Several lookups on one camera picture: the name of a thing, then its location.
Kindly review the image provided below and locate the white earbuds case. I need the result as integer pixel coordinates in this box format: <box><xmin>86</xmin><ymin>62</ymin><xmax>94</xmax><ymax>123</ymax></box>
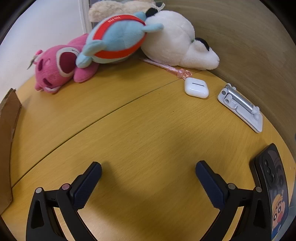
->
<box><xmin>184</xmin><ymin>77</ymin><xmax>209</xmax><ymax>98</ymax></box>

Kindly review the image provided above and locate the pink pen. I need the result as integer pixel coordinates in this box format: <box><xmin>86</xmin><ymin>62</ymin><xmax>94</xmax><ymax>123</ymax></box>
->
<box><xmin>139</xmin><ymin>58</ymin><xmax>193</xmax><ymax>80</ymax></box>

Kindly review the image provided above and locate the wooden desk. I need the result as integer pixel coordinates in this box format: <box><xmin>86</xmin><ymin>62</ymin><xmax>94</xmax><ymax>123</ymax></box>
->
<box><xmin>0</xmin><ymin>59</ymin><xmax>296</xmax><ymax>241</ymax></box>

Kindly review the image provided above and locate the grey door frame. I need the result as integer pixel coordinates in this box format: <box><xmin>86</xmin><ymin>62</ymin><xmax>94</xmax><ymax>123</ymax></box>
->
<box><xmin>79</xmin><ymin>0</ymin><xmax>93</xmax><ymax>35</ymax></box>

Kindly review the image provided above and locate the beige plush toy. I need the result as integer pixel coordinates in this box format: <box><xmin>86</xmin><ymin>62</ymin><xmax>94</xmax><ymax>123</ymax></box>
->
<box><xmin>89</xmin><ymin>0</ymin><xmax>166</xmax><ymax>23</ymax></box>

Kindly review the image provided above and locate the pink plush bear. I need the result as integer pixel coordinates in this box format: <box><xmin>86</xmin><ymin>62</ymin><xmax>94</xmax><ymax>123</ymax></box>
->
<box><xmin>35</xmin><ymin>34</ymin><xmax>100</xmax><ymax>94</ymax></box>

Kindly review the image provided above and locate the white plush dog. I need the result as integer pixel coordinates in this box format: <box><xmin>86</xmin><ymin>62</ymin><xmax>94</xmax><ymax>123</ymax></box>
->
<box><xmin>140</xmin><ymin>8</ymin><xmax>220</xmax><ymax>70</ymax></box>

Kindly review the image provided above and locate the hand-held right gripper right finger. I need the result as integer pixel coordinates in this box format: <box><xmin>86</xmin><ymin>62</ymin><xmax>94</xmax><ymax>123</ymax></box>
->
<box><xmin>195</xmin><ymin>161</ymin><xmax>271</xmax><ymax>241</ymax></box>

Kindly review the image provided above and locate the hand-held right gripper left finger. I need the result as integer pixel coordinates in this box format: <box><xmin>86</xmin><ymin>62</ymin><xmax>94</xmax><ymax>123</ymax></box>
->
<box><xmin>26</xmin><ymin>161</ymin><xmax>102</xmax><ymax>241</ymax></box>

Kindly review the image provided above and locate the phone with cartoon case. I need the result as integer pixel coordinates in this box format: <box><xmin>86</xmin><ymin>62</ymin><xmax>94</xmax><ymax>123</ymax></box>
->
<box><xmin>249</xmin><ymin>143</ymin><xmax>289</xmax><ymax>241</ymax></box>

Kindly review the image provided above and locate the white folding phone stand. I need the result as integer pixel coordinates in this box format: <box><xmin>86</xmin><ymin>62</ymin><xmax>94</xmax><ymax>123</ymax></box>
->
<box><xmin>217</xmin><ymin>83</ymin><xmax>264</xmax><ymax>133</ymax></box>

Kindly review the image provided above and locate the blue plush with red stripe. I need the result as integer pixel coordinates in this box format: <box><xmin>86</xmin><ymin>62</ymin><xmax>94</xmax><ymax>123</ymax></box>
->
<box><xmin>76</xmin><ymin>10</ymin><xmax>164</xmax><ymax>68</ymax></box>

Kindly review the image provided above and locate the cardboard box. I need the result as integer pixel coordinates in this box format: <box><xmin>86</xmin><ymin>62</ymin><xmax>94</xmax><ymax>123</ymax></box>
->
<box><xmin>0</xmin><ymin>88</ymin><xmax>22</xmax><ymax>215</ymax></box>

